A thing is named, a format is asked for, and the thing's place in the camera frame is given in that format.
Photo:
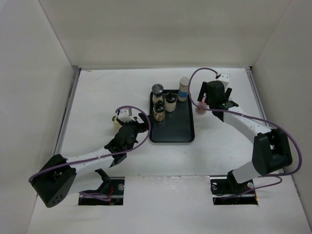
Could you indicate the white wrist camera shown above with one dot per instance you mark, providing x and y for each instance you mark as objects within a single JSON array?
[
  {"x": 125, "y": 115},
  {"x": 224, "y": 78}
]

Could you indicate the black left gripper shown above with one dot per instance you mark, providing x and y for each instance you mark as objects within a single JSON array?
[{"x": 145, "y": 119}]

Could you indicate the black-cap white powder bottle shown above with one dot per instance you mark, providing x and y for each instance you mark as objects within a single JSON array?
[{"x": 170, "y": 102}]

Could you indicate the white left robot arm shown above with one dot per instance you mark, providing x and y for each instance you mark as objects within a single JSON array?
[{"x": 55, "y": 180}]

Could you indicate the yellow-lid cream bottle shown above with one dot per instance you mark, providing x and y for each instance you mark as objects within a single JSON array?
[{"x": 115, "y": 121}]

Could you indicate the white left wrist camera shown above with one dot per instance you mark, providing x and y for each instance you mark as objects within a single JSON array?
[{"x": 125, "y": 115}]

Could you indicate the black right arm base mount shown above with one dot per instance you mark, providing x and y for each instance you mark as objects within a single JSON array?
[{"x": 224, "y": 193}]

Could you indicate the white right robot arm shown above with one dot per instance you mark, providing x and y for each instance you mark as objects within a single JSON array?
[{"x": 271, "y": 150}]

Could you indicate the pink-lid spice bottle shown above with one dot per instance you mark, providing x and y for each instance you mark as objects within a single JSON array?
[{"x": 201, "y": 106}]

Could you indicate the tall blue-band silver-lid bottle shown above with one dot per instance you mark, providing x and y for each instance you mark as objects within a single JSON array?
[{"x": 183, "y": 89}]

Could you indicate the chrome-top grinder bottle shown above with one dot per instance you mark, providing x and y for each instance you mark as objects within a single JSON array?
[{"x": 157, "y": 90}]

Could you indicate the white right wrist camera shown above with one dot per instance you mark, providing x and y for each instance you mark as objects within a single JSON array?
[{"x": 224, "y": 78}]

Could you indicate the black rectangular tray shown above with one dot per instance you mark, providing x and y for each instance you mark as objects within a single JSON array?
[{"x": 177, "y": 127}]

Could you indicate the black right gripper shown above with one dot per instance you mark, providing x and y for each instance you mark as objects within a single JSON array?
[{"x": 204, "y": 89}]

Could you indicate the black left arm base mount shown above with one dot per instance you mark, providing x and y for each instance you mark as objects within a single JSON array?
[{"x": 109, "y": 193}]

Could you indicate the black-cap brown spice bottle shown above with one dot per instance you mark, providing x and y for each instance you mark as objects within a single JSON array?
[{"x": 159, "y": 111}]

